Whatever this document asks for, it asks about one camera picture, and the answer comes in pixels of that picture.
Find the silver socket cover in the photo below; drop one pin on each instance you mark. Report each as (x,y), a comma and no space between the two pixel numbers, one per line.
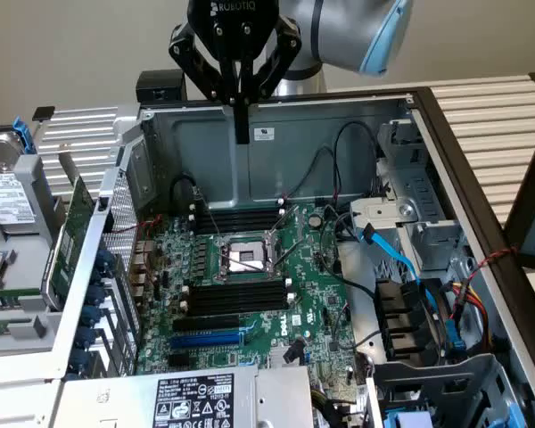
(298,220)

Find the black plastic fan shroud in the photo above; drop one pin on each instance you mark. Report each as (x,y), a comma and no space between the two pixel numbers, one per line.
(401,312)

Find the blue disk rail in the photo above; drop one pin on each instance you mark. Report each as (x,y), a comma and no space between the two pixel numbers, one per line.
(24,134)

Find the blue expansion slot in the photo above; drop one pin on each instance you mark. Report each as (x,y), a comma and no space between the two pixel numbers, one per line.
(205,341)

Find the blue plastic clip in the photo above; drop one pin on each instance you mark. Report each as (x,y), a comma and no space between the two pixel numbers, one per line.
(457,343)

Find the green Dell motherboard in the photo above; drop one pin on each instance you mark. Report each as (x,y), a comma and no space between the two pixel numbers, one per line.
(307,290)

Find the black box with port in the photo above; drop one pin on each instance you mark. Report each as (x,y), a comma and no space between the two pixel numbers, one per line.
(160,82)

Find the dark grey drive cage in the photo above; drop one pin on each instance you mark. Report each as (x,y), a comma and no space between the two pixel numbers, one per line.
(450,379)

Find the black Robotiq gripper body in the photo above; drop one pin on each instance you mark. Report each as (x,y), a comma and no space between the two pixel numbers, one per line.
(232,27)

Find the green graphics card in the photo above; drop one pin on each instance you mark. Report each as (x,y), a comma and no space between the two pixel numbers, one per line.
(73,232)

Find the silver hard disk with label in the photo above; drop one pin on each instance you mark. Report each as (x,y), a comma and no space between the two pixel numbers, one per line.
(4,196)

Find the long black expansion slot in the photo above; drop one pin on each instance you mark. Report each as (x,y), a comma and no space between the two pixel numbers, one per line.
(205,323)

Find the blue card slot clip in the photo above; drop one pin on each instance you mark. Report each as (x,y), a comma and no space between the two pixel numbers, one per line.
(86,337)
(103,260)
(97,295)
(90,315)
(78,360)

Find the CPU socket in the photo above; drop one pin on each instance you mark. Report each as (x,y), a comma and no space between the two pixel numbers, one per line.
(245,249)

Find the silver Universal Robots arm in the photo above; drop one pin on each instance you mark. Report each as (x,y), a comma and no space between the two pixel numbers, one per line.
(339,27)

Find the short black expansion slot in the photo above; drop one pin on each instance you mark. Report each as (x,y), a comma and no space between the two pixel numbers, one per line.
(178,361)

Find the small silver heatsink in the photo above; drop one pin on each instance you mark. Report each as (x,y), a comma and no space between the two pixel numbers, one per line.
(278,356)

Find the blue plastic block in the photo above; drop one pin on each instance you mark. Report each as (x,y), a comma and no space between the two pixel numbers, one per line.
(410,421)

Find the silver coin battery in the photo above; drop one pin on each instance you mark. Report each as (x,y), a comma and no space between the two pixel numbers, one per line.
(315,220)

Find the silver power supply with label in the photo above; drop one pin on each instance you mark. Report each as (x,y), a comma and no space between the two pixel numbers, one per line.
(187,401)

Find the silver rear port block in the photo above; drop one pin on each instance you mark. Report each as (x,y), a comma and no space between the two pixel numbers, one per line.
(142,249)

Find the silver disk bay cage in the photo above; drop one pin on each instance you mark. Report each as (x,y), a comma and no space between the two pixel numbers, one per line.
(428,196)

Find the open metal PC case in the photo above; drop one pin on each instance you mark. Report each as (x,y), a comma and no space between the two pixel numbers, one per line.
(303,125)

